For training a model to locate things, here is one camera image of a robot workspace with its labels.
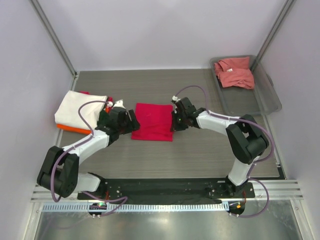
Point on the left aluminium corner post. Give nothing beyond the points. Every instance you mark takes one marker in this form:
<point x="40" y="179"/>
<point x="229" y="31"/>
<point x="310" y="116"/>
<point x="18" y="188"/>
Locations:
<point x="53" y="36"/>

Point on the aluminium corner post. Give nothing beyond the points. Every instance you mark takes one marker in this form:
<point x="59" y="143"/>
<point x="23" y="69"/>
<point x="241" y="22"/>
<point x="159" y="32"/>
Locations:
<point x="53" y="36"/>
<point x="280" y="19"/>

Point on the salmon pink t-shirt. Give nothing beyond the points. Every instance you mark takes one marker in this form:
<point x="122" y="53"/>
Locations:
<point x="234" y="72"/>

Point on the right aluminium corner post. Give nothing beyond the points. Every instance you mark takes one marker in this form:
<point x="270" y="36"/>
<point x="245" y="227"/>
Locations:
<point x="280" y="19"/>

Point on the grey plastic tray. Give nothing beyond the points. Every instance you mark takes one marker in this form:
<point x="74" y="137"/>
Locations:
<point x="236" y="101"/>

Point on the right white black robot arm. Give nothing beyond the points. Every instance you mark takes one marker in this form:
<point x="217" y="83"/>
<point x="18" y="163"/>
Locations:
<point x="246" y="138"/>

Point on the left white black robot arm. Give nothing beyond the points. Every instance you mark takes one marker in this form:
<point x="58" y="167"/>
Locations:
<point x="60" y="170"/>

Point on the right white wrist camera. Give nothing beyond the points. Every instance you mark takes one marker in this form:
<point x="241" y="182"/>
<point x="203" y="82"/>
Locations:
<point x="175" y="99"/>

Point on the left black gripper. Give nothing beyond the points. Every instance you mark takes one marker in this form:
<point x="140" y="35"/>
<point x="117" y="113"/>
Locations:
<point x="134" y="126"/>

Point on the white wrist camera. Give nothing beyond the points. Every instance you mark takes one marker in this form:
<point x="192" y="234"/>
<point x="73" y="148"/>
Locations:
<point x="117" y="104"/>
<point x="175" y="99"/>

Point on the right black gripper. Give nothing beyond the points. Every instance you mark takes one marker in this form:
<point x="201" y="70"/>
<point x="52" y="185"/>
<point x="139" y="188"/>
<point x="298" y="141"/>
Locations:
<point x="175" y="127"/>

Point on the folded dark green t-shirt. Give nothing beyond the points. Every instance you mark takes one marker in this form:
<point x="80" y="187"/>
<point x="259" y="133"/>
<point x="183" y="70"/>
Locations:
<point x="103" y="118"/>

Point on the red t-shirt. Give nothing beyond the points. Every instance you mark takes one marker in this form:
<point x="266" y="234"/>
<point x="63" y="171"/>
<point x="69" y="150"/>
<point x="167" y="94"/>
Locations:
<point x="155" y="122"/>

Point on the slotted cable duct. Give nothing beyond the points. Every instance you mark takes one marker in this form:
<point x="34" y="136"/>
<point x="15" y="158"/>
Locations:
<point x="95" y="207"/>

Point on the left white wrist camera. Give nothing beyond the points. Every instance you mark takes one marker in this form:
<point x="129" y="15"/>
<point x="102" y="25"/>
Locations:
<point x="117" y="104"/>

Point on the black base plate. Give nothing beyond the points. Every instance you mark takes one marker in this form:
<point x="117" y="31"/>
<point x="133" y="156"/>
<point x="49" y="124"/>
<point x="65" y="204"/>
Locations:
<point x="171" y="191"/>

